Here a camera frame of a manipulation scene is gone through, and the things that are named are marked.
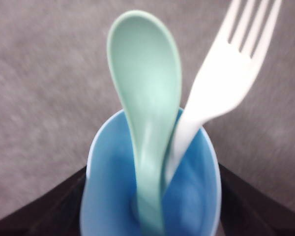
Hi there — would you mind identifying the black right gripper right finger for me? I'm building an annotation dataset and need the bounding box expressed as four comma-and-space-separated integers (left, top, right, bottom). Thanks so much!
219, 164, 295, 236

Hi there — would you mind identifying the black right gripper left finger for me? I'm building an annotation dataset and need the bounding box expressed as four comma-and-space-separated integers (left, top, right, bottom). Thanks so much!
0, 167, 86, 236

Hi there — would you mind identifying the light blue plastic cup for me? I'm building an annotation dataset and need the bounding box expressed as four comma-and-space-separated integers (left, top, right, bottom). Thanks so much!
80, 110, 222, 236

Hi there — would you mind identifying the white plastic fork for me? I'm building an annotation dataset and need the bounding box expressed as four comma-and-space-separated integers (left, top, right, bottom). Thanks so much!
164, 0, 282, 188

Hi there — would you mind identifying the mint green plastic spoon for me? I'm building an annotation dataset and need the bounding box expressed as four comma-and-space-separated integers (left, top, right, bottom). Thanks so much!
107, 10, 182, 236

